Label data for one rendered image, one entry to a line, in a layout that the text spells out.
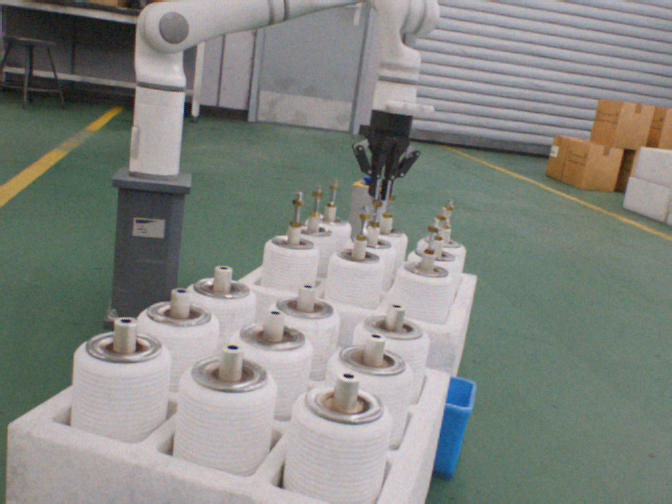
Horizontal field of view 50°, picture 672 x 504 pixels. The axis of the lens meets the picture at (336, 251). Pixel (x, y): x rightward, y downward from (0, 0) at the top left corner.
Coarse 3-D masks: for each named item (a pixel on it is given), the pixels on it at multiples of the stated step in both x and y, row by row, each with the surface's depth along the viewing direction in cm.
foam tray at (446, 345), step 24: (264, 288) 121; (456, 288) 137; (264, 312) 120; (360, 312) 116; (384, 312) 118; (456, 312) 123; (432, 336) 113; (456, 336) 112; (432, 360) 114; (456, 360) 125
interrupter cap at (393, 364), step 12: (348, 348) 81; (360, 348) 81; (348, 360) 77; (360, 360) 79; (384, 360) 79; (396, 360) 79; (360, 372) 75; (372, 372) 75; (384, 372) 75; (396, 372) 76
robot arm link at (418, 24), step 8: (376, 0) 128; (416, 0) 119; (424, 0) 120; (432, 0) 121; (376, 8) 129; (416, 8) 119; (424, 8) 120; (432, 8) 120; (408, 16) 120; (416, 16) 120; (424, 16) 120; (432, 16) 121; (408, 24) 120; (416, 24) 121; (424, 24) 121; (432, 24) 121; (408, 32) 123; (416, 32) 123; (424, 32) 123
